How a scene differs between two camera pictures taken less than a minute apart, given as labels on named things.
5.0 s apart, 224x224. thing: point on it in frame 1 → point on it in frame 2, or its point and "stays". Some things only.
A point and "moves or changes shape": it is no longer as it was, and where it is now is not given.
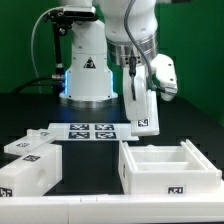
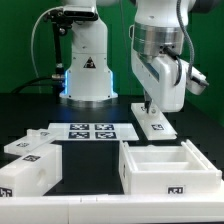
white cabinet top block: (32, 174) stays
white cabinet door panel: (150, 125) moves or changes shape
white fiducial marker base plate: (94, 131) stays
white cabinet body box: (166, 170) stays
